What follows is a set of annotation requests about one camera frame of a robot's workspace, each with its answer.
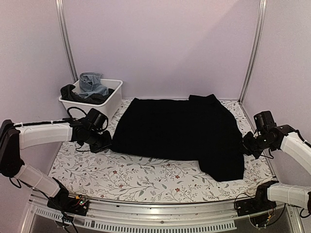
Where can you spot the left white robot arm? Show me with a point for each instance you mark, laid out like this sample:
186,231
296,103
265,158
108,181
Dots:
15,137

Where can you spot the right aluminium frame post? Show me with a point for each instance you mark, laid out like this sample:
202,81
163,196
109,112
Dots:
254,50

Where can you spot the black t-shirt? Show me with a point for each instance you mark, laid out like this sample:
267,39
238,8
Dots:
197,129

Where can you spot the dark garment in bin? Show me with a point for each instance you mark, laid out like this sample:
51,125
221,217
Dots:
96,98

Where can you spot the front aluminium rail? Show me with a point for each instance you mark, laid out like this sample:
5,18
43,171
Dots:
112,216

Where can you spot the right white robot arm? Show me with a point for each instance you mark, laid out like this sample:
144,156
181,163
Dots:
288,140

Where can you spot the floral patterned table mat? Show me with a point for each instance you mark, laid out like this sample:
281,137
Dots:
117,176

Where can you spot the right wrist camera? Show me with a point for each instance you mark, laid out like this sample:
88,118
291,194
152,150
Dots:
264,121

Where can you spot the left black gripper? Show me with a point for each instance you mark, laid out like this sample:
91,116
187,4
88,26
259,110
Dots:
107,143

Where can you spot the aluminium frame post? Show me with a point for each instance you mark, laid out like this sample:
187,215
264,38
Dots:
254,50
65,38

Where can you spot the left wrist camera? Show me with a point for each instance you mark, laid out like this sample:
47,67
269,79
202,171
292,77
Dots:
96,119

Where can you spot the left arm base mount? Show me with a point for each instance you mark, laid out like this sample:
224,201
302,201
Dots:
62,201

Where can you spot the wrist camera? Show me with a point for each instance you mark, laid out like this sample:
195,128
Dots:
96,119
264,121

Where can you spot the white plastic laundry bin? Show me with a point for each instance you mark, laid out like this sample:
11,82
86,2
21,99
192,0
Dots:
109,107

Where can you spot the left aluminium frame post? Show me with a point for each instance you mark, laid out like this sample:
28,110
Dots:
65,38

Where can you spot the blue denim garment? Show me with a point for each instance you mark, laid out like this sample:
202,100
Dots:
90,83

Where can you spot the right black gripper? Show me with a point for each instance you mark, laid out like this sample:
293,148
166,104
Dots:
245,143

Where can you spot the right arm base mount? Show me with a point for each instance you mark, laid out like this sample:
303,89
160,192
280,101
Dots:
258,203

